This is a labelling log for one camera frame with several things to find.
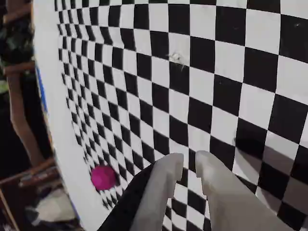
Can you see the white checkerboard print mat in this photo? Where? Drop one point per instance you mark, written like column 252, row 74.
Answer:
column 216, row 72

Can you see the black-white gripper finger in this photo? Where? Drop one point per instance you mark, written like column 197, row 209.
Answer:
column 156, row 192

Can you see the pink faceted ball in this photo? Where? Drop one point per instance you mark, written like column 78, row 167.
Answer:
column 103, row 177

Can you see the wooden chair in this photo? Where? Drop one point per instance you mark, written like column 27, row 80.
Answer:
column 20, row 120
column 16, row 16

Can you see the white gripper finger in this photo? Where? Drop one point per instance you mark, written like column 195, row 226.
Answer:
column 228, row 204

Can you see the wooden chair back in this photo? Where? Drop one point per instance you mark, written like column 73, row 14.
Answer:
column 20, row 120

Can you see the green leafy houseplant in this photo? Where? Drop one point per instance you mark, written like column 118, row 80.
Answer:
column 14, row 43

